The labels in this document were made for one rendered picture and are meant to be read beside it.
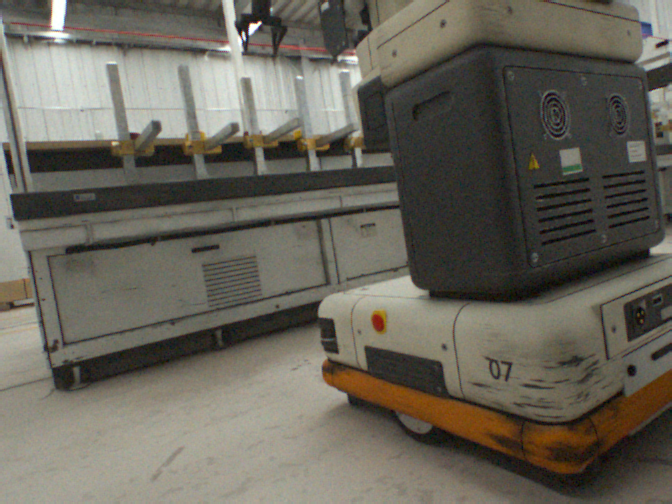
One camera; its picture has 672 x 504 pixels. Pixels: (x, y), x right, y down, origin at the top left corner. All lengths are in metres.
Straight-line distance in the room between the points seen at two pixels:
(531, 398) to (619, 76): 0.67
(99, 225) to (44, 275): 0.30
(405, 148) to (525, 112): 0.21
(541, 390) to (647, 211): 0.53
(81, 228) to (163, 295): 0.46
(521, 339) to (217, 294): 1.59
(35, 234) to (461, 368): 1.41
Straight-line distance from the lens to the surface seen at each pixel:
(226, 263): 2.14
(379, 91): 1.06
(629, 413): 0.88
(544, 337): 0.73
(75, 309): 2.02
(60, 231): 1.80
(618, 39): 1.15
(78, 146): 1.98
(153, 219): 1.84
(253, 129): 2.00
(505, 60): 0.83
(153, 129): 1.56
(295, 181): 2.00
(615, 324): 0.83
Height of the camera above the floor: 0.44
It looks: 3 degrees down
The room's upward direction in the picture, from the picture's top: 9 degrees counter-clockwise
